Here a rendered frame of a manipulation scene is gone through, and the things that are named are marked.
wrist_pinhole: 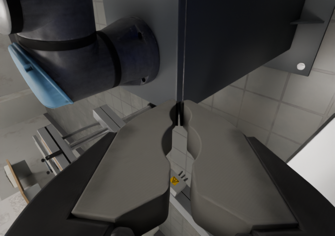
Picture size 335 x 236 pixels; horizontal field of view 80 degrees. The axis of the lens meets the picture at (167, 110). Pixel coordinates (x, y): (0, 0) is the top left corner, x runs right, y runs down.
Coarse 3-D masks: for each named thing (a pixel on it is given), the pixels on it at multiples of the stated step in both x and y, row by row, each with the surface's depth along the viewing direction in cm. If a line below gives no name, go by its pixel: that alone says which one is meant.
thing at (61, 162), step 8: (40, 128) 130; (48, 128) 131; (32, 136) 128; (40, 136) 131; (48, 136) 126; (56, 136) 128; (40, 144) 124; (48, 144) 122; (56, 144) 123; (64, 144) 124; (48, 152) 131; (56, 152) 118; (64, 152) 120; (72, 152) 121; (48, 160) 118; (56, 160) 117; (64, 160) 117; (72, 160) 118; (56, 168) 115
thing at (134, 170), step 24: (144, 120) 10; (168, 120) 10; (120, 144) 8; (144, 144) 8; (168, 144) 10; (120, 168) 7; (144, 168) 7; (168, 168) 7; (96, 192) 6; (120, 192) 6; (144, 192) 6; (168, 192) 7; (96, 216) 6; (120, 216) 6; (144, 216) 6
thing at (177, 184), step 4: (172, 172) 120; (172, 176) 118; (176, 176) 119; (172, 180) 116; (176, 180) 117; (180, 180) 117; (172, 184) 115; (176, 184) 115; (180, 184) 116; (184, 184) 116; (172, 188) 113; (176, 188) 113; (180, 188) 114; (172, 192) 114; (176, 192) 112
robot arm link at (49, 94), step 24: (24, 48) 29; (48, 48) 29; (72, 48) 30; (96, 48) 34; (24, 72) 30; (48, 72) 30; (72, 72) 32; (96, 72) 35; (48, 96) 31; (72, 96) 34
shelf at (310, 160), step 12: (324, 132) 18; (312, 144) 19; (324, 144) 18; (300, 156) 20; (312, 156) 19; (324, 156) 18; (300, 168) 20; (312, 168) 20; (324, 168) 19; (312, 180) 20; (324, 180) 19; (324, 192) 20
